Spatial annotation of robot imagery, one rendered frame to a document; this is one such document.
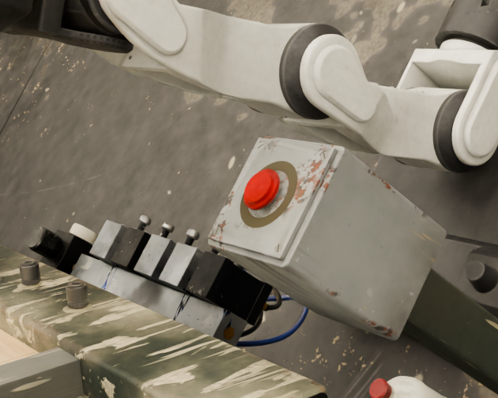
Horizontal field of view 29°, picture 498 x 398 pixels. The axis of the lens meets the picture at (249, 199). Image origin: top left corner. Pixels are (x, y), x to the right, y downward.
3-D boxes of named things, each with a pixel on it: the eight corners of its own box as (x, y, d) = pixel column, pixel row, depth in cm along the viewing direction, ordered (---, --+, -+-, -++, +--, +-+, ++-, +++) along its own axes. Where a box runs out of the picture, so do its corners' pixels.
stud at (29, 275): (44, 283, 122) (41, 261, 122) (26, 288, 121) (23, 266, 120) (35, 279, 124) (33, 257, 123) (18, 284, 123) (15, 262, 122)
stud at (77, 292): (92, 306, 112) (90, 282, 111) (73, 312, 111) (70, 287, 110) (83, 302, 114) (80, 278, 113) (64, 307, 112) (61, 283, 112)
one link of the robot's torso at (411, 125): (433, 98, 184) (240, 14, 154) (519, 104, 168) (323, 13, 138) (413, 177, 183) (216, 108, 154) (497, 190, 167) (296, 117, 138)
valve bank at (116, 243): (362, 305, 123) (235, 219, 109) (313, 407, 120) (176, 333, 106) (156, 238, 162) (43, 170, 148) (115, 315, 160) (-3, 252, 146)
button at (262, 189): (296, 180, 86) (281, 169, 85) (277, 219, 85) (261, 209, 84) (269, 175, 89) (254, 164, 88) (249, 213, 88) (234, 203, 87)
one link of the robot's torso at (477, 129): (450, 75, 186) (412, 36, 178) (537, 79, 170) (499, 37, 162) (406, 168, 182) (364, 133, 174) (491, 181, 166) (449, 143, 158)
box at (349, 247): (454, 235, 94) (341, 142, 83) (403, 346, 91) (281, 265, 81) (368, 216, 103) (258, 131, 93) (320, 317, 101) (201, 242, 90)
